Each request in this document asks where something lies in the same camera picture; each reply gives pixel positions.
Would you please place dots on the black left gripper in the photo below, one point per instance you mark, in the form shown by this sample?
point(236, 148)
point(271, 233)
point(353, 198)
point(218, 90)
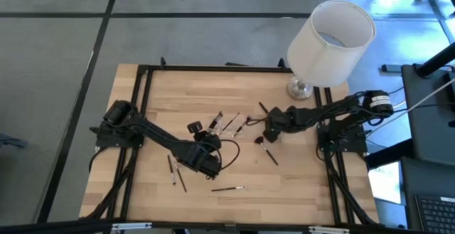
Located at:
point(202, 161)

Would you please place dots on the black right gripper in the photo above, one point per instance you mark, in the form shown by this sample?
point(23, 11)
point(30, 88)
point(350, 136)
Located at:
point(289, 119)

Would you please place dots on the black clear-ferrule makeup brush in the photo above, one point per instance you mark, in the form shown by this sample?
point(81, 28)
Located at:
point(217, 121)

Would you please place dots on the thick black powder brush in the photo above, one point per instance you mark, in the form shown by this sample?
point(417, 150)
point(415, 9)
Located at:
point(241, 127)

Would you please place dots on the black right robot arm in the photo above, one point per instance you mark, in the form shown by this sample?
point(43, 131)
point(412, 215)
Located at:
point(330, 111)

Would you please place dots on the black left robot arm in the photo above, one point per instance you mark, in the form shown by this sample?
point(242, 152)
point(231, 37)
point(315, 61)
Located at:
point(160, 134)

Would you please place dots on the clear acrylic brush organizer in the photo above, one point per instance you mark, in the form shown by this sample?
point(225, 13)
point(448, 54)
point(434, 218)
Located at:
point(213, 132)

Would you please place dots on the black fluffy-tip makeup brush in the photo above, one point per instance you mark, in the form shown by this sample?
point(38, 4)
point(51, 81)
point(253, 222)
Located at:
point(263, 107)

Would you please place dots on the black fan makeup brush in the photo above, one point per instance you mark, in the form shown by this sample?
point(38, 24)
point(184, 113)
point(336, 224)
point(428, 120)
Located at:
point(258, 141)

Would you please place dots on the black pointed-tip makeup brush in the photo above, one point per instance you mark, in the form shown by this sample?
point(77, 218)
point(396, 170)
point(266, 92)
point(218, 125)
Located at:
point(224, 189)

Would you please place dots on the silver lamp with white shade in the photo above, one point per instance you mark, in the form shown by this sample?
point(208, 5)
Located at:
point(330, 49)

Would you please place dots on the grey floor box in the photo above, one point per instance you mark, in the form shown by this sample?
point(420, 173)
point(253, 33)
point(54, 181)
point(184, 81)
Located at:
point(391, 68)

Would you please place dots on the dark grey keyboard desk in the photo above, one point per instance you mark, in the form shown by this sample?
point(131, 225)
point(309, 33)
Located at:
point(412, 180)

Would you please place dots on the black pole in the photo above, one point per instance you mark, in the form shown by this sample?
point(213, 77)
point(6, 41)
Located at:
point(437, 59)

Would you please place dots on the black computer keyboard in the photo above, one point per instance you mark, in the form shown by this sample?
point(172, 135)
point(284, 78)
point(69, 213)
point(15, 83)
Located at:
point(437, 214)

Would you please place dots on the black frame clamp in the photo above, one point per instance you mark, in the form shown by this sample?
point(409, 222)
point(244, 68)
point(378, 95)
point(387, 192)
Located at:
point(163, 62)
point(282, 63)

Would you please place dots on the black table frame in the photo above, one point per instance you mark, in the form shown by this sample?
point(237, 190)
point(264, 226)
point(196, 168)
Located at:
point(213, 68)

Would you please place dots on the silver frame bracket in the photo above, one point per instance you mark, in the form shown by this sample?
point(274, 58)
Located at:
point(328, 230)
point(131, 226)

